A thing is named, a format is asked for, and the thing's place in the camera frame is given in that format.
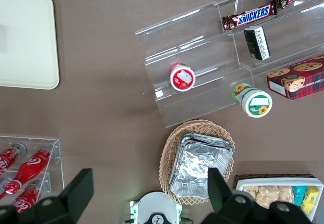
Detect light oval wicker basket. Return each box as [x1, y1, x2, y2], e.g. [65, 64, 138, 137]
[158, 119, 236, 206]

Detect dark woven mat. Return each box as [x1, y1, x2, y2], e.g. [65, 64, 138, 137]
[232, 174, 318, 192]

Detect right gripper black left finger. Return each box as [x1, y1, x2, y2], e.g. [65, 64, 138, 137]
[34, 168, 95, 224]

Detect red Coca-Cola bottle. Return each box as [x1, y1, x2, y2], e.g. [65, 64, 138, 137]
[0, 142, 28, 175]
[11, 182, 44, 213]
[5, 144, 55, 195]

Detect yellow snack packet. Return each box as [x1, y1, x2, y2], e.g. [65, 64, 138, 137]
[301, 185, 319, 216]

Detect white rectangular snack tray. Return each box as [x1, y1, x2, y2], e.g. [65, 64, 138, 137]
[235, 178, 324, 222]

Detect red tartan cookie box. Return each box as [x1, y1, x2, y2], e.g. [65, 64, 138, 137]
[266, 54, 324, 101]

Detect red strawberry lid cup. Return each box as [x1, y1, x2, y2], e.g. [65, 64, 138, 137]
[169, 62, 196, 92]

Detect small black chocolate box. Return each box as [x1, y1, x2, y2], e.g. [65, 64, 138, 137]
[243, 25, 271, 61]

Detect cyan snack packet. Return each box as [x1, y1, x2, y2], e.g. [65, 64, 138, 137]
[293, 185, 308, 207]

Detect green sunflower lid cup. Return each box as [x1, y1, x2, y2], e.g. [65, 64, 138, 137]
[231, 83, 273, 118]

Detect clear rice cracker bag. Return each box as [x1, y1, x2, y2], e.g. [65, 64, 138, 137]
[277, 185, 295, 205]
[242, 185, 261, 202]
[258, 185, 279, 209]

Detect clear acrylic stepped shelf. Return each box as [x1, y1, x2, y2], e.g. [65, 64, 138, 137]
[135, 0, 324, 129]

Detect stacked aluminium foil containers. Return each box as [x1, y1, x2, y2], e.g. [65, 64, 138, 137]
[169, 132, 235, 200]

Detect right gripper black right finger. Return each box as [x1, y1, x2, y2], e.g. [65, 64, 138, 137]
[202, 167, 256, 224]

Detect cream plastic tray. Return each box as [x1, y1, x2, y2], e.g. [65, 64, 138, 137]
[0, 0, 61, 90]

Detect clear acrylic bottle rack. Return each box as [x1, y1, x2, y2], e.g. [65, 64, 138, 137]
[0, 135, 65, 207]

